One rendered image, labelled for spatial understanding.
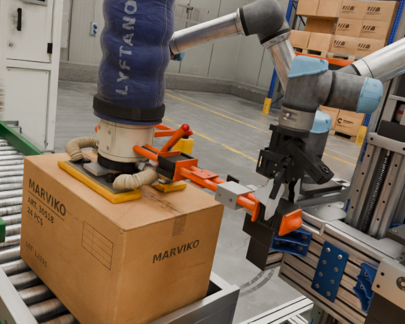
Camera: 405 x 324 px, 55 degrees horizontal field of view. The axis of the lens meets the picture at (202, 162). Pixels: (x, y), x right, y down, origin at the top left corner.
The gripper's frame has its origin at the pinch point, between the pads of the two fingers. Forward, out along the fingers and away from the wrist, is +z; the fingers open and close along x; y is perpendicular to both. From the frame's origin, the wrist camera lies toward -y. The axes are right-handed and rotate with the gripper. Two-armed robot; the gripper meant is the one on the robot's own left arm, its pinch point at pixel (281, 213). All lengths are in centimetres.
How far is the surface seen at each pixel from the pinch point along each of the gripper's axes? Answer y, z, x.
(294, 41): 474, -82, -781
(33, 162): 83, 13, 20
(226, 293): 25, 47, -24
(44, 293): 67, 55, 21
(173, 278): 30.3, 35.7, -1.2
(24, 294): 69, 54, 27
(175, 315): 27, 47, -1
